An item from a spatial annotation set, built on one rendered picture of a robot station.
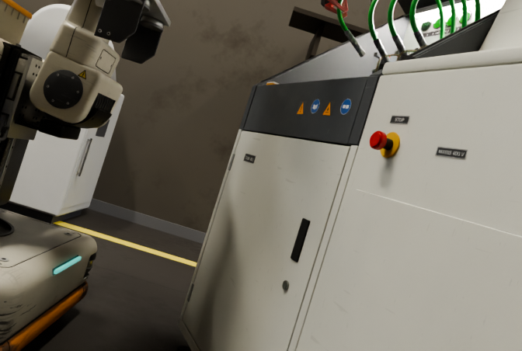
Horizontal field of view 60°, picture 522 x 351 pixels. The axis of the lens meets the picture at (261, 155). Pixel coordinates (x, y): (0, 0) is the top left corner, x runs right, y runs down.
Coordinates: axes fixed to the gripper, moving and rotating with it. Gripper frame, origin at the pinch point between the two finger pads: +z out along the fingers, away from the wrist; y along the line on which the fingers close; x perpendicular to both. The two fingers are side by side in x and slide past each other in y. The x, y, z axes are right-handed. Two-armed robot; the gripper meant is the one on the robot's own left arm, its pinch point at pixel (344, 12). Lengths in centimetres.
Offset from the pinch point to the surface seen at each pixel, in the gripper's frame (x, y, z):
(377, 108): 19, -35, 42
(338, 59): 0.1, 29.3, 0.6
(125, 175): 132, 198, -64
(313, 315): 51, -25, 73
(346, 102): 21.7, -26.3, 35.6
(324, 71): 7.4, 28.4, 3.0
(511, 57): 6, -60, 52
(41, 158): 152, 115, -63
